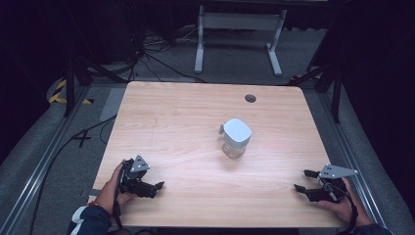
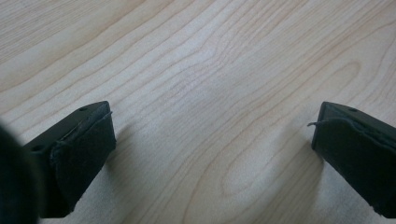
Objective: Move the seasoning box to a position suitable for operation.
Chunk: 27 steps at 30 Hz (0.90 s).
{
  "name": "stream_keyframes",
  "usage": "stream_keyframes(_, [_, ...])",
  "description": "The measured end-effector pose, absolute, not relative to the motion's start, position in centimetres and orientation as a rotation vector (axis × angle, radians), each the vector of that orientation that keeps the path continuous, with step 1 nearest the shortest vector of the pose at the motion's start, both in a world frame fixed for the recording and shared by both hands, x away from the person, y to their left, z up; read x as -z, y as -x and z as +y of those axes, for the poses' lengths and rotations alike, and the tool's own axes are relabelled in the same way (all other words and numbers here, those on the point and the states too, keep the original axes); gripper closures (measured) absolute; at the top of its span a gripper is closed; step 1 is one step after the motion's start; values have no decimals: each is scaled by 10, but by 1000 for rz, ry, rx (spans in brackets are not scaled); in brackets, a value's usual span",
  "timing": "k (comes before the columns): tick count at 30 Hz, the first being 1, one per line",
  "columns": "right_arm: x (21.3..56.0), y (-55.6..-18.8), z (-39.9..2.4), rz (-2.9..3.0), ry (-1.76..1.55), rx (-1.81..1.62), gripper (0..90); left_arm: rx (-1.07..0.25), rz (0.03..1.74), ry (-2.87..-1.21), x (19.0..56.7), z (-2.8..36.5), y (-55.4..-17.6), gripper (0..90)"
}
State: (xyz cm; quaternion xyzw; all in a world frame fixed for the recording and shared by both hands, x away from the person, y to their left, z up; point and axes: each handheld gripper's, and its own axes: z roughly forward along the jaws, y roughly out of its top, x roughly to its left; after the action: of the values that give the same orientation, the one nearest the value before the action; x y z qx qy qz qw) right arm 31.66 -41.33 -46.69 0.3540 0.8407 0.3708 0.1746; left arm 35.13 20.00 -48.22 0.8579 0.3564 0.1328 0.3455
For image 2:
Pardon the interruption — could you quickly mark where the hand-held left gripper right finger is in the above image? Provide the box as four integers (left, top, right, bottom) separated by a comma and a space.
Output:
307, 101, 396, 219

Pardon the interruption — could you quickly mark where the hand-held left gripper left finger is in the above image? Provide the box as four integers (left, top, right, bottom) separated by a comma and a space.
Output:
21, 100, 118, 219

